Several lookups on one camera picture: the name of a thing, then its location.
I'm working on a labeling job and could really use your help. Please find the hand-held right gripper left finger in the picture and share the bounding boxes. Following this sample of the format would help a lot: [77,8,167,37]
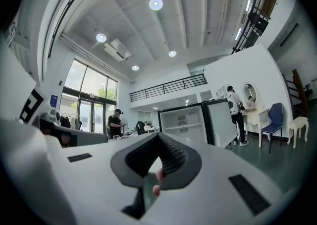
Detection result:
[110,133,160,220]

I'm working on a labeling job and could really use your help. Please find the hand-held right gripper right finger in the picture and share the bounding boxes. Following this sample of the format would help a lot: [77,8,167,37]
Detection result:
[158,132,202,190]

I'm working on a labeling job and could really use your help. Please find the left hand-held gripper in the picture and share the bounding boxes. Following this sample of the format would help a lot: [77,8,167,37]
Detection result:
[0,44,108,149]

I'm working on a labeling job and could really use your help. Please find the person's right hand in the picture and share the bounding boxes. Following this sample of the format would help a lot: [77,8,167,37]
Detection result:
[152,169,164,197]

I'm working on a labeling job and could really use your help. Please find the person's left hand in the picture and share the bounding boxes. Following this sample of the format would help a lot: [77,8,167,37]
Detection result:
[59,131,72,147]

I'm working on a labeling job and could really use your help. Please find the clothes rack with garments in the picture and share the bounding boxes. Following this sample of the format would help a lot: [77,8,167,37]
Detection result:
[59,112,82,131]

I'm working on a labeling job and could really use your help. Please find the standing fan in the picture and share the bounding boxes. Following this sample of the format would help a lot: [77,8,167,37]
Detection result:
[120,117,130,134]

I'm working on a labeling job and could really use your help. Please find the black mezzanine railing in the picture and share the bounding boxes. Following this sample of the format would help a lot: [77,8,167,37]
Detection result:
[129,73,208,103]

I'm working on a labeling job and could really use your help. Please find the white vanity dresser with mirror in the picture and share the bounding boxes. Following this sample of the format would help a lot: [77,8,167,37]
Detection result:
[243,82,270,149]

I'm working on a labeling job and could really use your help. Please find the white ceiling air conditioner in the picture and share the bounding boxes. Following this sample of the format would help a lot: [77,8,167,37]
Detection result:
[103,38,131,61]

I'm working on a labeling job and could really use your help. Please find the blue chair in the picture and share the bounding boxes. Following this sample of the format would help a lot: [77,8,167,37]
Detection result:
[261,102,285,154]

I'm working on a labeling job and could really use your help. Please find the white stool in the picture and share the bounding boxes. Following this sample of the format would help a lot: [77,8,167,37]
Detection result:
[286,116,310,149]

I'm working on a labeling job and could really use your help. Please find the black staircase railing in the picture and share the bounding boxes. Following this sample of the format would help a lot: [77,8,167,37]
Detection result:
[231,0,282,55]

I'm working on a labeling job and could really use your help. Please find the glass entrance window wall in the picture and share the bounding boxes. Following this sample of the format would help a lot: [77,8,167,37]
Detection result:
[58,57,118,135]

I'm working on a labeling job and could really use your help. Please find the brown wooden stair post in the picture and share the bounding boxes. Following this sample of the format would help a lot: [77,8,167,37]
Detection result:
[291,68,309,118]

